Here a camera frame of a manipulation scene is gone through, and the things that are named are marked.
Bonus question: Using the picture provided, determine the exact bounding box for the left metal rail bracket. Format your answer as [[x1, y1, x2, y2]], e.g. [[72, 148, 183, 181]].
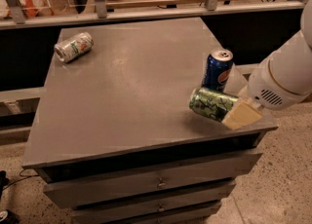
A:
[[5, 0, 26, 24]]

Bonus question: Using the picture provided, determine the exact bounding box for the silver 7up can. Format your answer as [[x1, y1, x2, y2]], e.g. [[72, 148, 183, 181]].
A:
[[54, 32, 94, 63]]

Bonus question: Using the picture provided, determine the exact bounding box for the green patterned soda can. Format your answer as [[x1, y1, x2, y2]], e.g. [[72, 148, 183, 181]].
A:
[[189, 88, 238, 122]]

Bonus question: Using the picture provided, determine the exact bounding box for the blue Pepsi can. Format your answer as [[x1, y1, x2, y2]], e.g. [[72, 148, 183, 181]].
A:
[[202, 49, 233, 92]]

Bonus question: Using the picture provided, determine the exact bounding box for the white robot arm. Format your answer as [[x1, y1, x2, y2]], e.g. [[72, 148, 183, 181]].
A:
[[222, 0, 312, 130]]

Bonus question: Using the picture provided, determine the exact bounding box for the grey drawer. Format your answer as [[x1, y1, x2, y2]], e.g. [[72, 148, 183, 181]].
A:
[[72, 180, 236, 224], [44, 148, 262, 208]]

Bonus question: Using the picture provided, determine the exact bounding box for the grey drawer cabinet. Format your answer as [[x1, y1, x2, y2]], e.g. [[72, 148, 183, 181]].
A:
[[23, 18, 277, 224]]

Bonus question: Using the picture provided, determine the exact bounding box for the middle grey drawer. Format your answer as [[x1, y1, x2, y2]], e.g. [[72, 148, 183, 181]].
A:
[[72, 180, 236, 224]]

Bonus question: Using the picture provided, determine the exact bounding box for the top grey drawer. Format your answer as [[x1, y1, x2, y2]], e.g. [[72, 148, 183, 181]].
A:
[[44, 148, 262, 208]]

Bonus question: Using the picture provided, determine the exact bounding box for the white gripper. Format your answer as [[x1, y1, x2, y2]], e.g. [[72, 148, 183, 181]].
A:
[[221, 57, 309, 131]]

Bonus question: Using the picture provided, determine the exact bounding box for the black cable on floor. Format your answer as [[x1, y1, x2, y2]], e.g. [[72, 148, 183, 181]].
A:
[[0, 168, 40, 192]]

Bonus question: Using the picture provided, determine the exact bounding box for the orange white bag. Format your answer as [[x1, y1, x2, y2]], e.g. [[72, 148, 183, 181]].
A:
[[0, 0, 54, 19]]

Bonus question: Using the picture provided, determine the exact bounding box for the dark can on floor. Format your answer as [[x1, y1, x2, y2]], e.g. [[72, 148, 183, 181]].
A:
[[0, 210, 20, 224]]

